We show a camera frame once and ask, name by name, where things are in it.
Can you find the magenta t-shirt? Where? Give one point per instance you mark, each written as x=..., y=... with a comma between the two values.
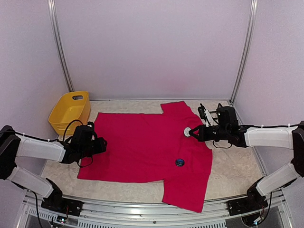
x=143, y=148

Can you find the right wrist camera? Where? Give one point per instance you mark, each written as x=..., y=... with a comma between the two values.
x=206, y=116

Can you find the aluminium front rail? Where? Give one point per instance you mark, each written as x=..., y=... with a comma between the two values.
x=111, y=214

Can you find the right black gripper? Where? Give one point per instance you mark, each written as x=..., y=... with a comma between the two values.
x=202, y=137

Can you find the yellow plastic basket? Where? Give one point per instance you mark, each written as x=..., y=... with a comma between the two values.
x=71, y=110

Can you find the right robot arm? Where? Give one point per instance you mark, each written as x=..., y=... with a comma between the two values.
x=222, y=125

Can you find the right aluminium post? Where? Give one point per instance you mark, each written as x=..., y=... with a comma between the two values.
x=245, y=51

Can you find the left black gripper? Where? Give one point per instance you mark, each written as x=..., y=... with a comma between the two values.
x=101, y=147

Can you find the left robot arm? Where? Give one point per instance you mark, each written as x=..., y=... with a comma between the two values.
x=84, y=143

